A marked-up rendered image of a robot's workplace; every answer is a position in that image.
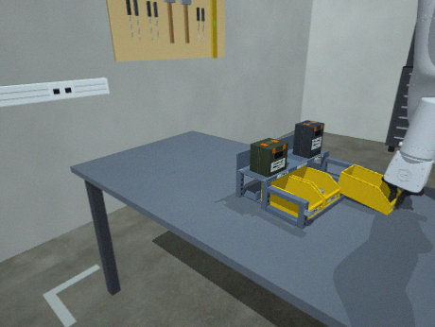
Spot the olive green case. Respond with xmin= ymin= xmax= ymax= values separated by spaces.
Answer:
xmin=250 ymin=138 xmax=288 ymax=177

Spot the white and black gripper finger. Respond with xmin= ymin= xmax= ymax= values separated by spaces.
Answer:
xmin=381 ymin=178 xmax=398 ymax=202
xmin=394 ymin=187 xmax=424 ymax=207

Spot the yellow open-front bin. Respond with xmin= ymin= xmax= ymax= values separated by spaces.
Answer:
xmin=270 ymin=175 xmax=322 ymax=217
xmin=287 ymin=166 xmax=339 ymax=208
xmin=338 ymin=164 xmax=401 ymax=215

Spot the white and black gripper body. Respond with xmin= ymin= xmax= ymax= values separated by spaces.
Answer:
xmin=383 ymin=150 xmax=433 ymax=193

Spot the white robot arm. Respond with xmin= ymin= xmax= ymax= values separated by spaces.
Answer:
xmin=399 ymin=0 xmax=435 ymax=164

